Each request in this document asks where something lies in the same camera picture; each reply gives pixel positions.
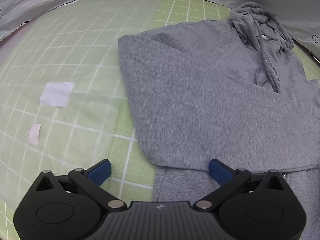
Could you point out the grey zip hoodie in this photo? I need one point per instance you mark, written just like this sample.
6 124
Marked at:
233 90

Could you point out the large white tape piece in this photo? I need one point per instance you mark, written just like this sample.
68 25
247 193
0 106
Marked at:
56 94

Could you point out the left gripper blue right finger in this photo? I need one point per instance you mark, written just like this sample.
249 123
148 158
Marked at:
220 172

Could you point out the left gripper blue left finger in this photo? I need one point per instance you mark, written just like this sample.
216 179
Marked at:
99 172

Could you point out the small white tape piece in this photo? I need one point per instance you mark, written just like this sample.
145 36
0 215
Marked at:
33 134

